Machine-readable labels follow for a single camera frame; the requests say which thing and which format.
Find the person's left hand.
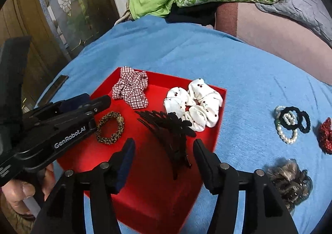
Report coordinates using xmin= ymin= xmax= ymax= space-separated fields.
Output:
xmin=4 ymin=163 xmax=56 ymax=217

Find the leopard print hair tie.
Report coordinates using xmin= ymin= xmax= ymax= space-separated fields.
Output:
xmin=96 ymin=111 xmax=125 ymax=145

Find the black hair tie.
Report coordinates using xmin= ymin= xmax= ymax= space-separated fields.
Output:
xmin=297 ymin=111 xmax=311 ymax=133
xmin=281 ymin=108 xmax=303 ymax=129

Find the black claw hair clip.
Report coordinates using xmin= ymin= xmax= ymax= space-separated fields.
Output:
xmin=135 ymin=110 xmax=197 ymax=180

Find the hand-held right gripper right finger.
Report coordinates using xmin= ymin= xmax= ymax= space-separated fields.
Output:
xmin=193 ymin=139 xmax=300 ymax=234

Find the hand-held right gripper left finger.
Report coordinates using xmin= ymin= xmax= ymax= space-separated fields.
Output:
xmin=32 ymin=138 xmax=136 ymax=234

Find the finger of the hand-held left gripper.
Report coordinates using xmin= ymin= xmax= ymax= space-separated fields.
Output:
xmin=26 ymin=95 xmax=112 ymax=124
xmin=34 ymin=93 xmax=90 ymax=114

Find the dark cloth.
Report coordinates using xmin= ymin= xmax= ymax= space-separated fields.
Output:
xmin=166 ymin=2 xmax=217 ymax=27

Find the white pearl bracelet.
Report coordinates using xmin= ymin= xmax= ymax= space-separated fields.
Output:
xmin=274 ymin=106 xmax=298 ymax=145

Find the red shallow box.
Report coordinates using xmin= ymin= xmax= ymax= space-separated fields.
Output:
xmin=56 ymin=67 xmax=227 ymax=232

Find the blue blanket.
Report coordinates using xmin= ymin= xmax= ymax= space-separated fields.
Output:
xmin=34 ymin=15 xmax=332 ymax=234

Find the pink bolster pillow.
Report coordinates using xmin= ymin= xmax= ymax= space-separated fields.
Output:
xmin=215 ymin=2 xmax=332 ymax=87

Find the dark flat rectangular object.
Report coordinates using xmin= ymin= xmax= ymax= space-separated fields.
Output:
xmin=50 ymin=75 xmax=69 ymax=89

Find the white cherry print scrunchie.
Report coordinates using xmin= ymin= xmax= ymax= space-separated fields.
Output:
xmin=163 ymin=79 xmax=223 ymax=131

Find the wooden door with glass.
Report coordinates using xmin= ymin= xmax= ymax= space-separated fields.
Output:
xmin=0 ymin=0 xmax=120 ymax=113

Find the red plaid scrunchie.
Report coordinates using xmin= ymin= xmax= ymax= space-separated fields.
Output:
xmin=112 ymin=66 xmax=149 ymax=109

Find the red dotted scrunchie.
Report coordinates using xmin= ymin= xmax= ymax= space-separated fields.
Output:
xmin=318 ymin=117 xmax=332 ymax=154

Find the grey-brown satin scrunchie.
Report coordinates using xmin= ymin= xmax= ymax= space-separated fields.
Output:
xmin=267 ymin=159 xmax=313 ymax=211

